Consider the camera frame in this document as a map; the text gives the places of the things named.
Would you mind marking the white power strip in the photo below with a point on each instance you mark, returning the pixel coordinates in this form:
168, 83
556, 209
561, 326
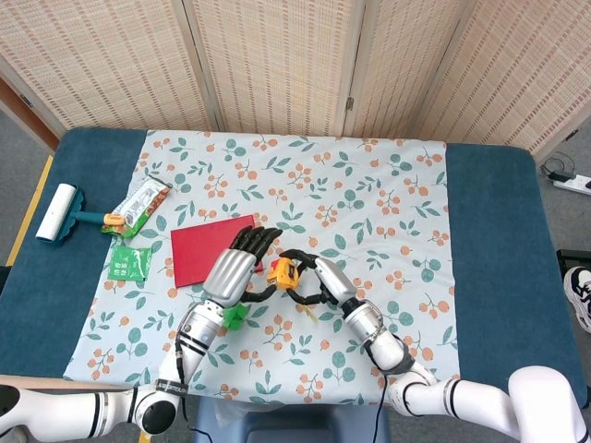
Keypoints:
572, 185

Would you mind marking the red hardcover book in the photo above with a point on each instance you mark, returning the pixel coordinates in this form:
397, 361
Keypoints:
198, 249

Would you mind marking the floral berry print tablecloth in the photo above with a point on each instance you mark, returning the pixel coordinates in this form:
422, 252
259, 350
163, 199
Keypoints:
323, 184

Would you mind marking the metal screen hinge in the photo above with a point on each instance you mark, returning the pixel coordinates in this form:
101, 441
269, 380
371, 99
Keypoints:
349, 103

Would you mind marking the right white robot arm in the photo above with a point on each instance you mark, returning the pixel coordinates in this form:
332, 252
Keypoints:
369, 323

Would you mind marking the yellow tape measure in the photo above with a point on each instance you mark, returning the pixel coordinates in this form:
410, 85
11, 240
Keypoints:
284, 274

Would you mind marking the black and white sneaker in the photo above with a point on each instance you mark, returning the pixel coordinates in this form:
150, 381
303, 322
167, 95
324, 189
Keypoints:
579, 295

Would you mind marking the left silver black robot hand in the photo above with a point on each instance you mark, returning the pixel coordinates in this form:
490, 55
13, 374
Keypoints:
228, 277

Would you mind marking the green nut snack packet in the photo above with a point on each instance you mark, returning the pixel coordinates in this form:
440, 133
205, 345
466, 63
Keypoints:
138, 205

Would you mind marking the woven rattan folding screen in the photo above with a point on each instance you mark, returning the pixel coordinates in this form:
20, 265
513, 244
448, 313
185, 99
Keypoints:
277, 60

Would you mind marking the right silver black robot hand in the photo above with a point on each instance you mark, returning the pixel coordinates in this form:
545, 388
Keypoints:
334, 281

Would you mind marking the teal fabric table cover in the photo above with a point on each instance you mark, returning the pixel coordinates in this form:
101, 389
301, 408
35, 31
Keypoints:
494, 231

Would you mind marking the black floor box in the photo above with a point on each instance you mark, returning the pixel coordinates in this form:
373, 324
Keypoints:
572, 258

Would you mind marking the green tea sachet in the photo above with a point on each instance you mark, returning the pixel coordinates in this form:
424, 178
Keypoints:
129, 264

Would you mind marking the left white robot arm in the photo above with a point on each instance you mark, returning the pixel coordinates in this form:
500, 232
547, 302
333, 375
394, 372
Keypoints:
194, 332

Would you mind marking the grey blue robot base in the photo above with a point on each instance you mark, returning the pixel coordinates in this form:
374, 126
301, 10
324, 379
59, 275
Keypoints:
286, 424

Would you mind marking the blue and green toy block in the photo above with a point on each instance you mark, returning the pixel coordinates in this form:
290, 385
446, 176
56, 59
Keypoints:
234, 318

